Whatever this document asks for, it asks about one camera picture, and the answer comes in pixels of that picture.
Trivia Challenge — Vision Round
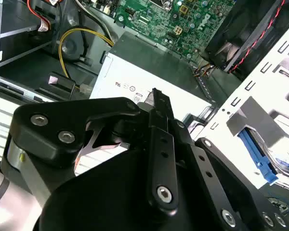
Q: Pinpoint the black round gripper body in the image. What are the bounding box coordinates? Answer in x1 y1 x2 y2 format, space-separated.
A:
38 116 223 231

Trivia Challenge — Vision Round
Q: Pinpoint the hard disk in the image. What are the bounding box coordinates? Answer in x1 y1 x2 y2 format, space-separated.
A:
238 127 289 186

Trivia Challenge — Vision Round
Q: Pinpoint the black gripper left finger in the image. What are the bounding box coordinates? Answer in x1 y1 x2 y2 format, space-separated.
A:
6 88 181 217

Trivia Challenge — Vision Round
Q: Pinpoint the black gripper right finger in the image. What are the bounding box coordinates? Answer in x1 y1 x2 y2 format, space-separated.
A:
168 117 289 231

